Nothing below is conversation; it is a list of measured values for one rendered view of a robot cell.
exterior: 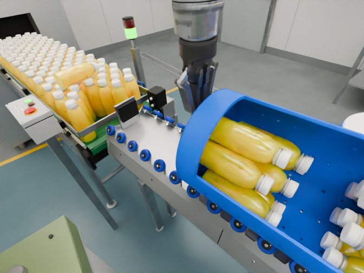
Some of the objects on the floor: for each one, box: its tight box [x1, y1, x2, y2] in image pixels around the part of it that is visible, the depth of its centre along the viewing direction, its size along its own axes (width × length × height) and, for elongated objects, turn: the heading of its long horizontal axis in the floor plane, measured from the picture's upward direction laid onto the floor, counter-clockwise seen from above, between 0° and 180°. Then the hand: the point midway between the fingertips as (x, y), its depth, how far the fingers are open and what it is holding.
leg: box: [165, 201, 176, 217], centre depth 130 cm, size 6×6×63 cm
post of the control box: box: [45, 136, 118, 230], centre depth 112 cm, size 4×4×100 cm
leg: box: [137, 179, 164, 232], centre depth 122 cm, size 6×6×63 cm
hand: (197, 118), depth 50 cm, fingers closed, pressing on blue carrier
